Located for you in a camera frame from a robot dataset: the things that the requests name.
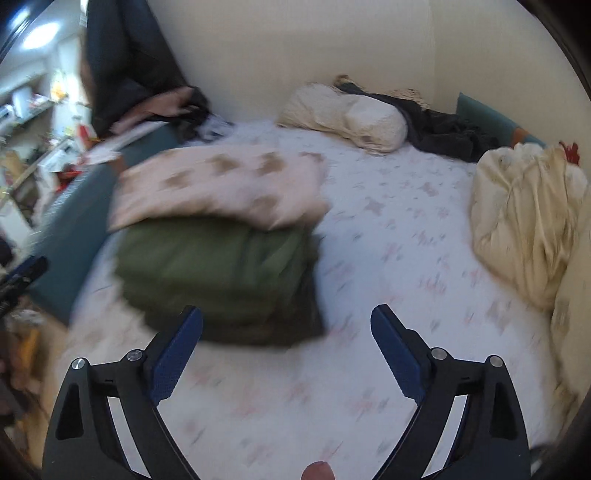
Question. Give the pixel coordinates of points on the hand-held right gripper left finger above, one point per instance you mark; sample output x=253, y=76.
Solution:
x=178, y=350

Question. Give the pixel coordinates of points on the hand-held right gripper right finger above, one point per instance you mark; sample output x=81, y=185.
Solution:
x=397, y=350

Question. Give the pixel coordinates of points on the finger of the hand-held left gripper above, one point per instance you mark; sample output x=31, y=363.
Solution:
x=27, y=272

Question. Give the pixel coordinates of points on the pink bear print pants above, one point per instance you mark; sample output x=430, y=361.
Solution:
x=221, y=184

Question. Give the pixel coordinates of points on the olive green folded pants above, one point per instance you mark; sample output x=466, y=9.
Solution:
x=184, y=300
x=207, y=258

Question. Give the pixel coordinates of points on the dark camouflage folded pants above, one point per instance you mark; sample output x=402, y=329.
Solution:
x=277, y=342
x=258, y=318
x=277, y=331

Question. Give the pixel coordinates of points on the person's right hand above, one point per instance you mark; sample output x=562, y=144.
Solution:
x=317, y=471

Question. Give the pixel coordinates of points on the teal upholstered bed board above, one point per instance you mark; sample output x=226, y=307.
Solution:
x=74, y=217

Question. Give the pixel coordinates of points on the white floral bed sheet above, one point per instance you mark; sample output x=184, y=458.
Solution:
x=392, y=230

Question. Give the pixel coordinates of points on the cream bear print duvet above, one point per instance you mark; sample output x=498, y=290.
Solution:
x=521, y=217

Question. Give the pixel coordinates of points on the pink cloth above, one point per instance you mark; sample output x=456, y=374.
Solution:
x=157, y=108

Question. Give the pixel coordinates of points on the dark crumpled clothes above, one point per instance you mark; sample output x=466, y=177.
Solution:
x=438, y=129

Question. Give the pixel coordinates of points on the dark patterned clothes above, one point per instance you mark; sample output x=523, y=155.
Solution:
x=207, y=124

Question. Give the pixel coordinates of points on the black hanging jacket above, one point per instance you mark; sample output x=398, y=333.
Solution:
x=124, y=60

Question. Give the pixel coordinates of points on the cream pillow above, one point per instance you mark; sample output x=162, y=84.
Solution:
x=341, y=115

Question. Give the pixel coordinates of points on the teal cushion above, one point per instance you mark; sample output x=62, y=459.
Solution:
x=475, y=113

